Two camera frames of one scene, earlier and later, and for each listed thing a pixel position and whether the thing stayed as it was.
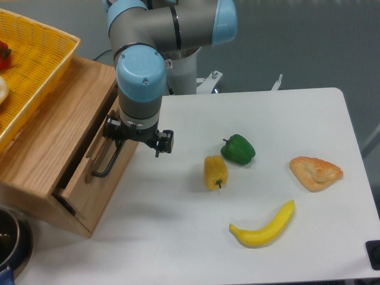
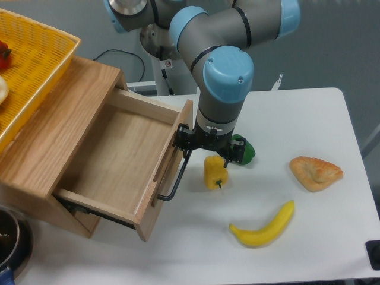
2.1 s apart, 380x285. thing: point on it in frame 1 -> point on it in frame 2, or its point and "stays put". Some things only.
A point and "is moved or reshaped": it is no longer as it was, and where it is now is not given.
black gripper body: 148,135 -> 220,143
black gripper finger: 112,129 -> 183,138
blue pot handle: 6,277 stays put
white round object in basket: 4,90 stays put
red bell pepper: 5,56 stays put
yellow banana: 269,234 stays put
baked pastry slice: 315,174 stays put
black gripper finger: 164,142 -> 236,152
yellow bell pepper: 215,172 stays put
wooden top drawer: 95,176 is moved or reshaped
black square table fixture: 373,248 stays put
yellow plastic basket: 40,55 stays put
